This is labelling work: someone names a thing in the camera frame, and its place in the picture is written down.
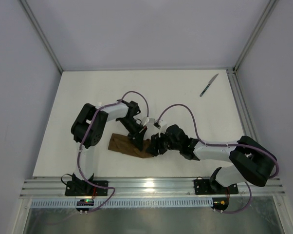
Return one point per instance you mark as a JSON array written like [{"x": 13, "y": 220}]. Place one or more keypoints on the aluminium frame post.
[
  {"x": 259, "y": 26},
  {"x": 38, "y": 29}
]

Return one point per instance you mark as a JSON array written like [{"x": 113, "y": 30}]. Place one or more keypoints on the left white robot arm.
[{"x": 87, "y": 131}]

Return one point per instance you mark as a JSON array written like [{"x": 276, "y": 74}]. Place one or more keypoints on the brown cloth napkin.
[{"x": 121, "y": 144}]

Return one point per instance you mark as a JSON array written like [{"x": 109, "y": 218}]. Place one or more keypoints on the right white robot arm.
[{"x": 250, "y": 161}]

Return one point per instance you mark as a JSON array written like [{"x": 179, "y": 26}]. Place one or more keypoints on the left aluminium frame post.
[{"x": 38, "y": 29}]

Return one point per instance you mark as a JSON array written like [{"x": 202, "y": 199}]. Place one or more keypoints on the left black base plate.
[{"x": 82, "y": 188}]

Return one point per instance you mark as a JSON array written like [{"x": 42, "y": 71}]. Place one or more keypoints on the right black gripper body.
[{"x": 160, "y": 143}]

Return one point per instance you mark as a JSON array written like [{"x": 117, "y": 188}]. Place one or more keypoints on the knife with green handle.
[{"x": 209, "y": 84}]

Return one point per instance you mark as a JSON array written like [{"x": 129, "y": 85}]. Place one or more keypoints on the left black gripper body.
[{"x": 137, "y": 135}]

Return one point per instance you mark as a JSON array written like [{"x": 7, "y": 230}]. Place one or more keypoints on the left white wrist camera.
[{"x": 147, "y": 121}]

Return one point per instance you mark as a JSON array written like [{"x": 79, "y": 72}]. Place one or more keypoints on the right aluminium frame post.
[{"x": 259, "y": 26}]

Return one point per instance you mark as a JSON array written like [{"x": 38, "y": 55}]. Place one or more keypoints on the right side aluminium rail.
[{"x": 243, "y": 111}]

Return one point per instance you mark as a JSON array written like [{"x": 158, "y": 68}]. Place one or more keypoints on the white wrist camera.
[
  {"x": 161, "y": 125},
  {"x": 147, "y": 121}
]

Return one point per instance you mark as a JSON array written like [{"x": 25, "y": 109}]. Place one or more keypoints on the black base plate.
[
  {"x": 205, "y": 186},
  {"x": 82, "y": 188}
]

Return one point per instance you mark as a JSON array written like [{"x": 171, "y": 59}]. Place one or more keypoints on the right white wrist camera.
[{"x": 161, "y": 125}]

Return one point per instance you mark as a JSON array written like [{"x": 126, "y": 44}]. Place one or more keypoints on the slotted cable duct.
[{"x": 156, "y": 202}]

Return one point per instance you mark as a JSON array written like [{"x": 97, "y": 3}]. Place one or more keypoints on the aluminium mounting rail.
[{"x": 48, "y": 187}]

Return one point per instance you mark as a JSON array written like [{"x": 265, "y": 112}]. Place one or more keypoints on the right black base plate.
[{"x": 205, "y": 186}]

